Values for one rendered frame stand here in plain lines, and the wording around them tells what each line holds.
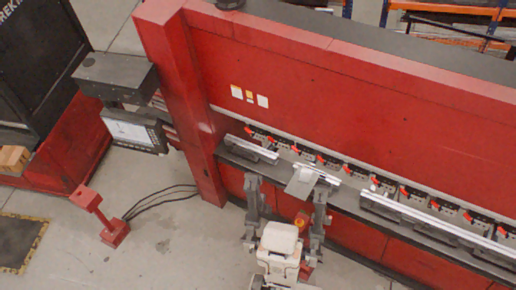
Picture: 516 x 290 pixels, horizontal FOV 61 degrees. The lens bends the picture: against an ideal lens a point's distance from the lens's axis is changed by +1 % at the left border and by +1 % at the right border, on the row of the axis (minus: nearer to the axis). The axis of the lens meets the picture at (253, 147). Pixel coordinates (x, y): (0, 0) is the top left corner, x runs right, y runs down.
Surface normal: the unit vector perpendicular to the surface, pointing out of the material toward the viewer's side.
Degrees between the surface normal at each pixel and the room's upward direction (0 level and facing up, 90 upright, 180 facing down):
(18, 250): 0
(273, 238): 48
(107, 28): 0
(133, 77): 1
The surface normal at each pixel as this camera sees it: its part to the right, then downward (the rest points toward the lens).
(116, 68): -0.09, -0.58
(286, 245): -0.26, 0.19
